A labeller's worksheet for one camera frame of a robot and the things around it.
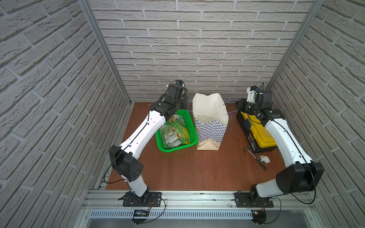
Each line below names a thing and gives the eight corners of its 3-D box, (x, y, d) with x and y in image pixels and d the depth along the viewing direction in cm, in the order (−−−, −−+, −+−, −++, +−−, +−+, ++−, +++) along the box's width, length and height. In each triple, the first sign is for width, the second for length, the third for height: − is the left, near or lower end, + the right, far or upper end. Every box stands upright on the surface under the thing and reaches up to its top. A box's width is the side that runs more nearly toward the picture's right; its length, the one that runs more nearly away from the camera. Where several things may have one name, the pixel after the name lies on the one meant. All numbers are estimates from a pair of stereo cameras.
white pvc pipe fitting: (258, 160, 89) (260, 158, 87) (258, 155, 91) (260, 153, 89) (268, 163, 88) (270, 161, 86) (267, 158, 90) (270, 156, 88)
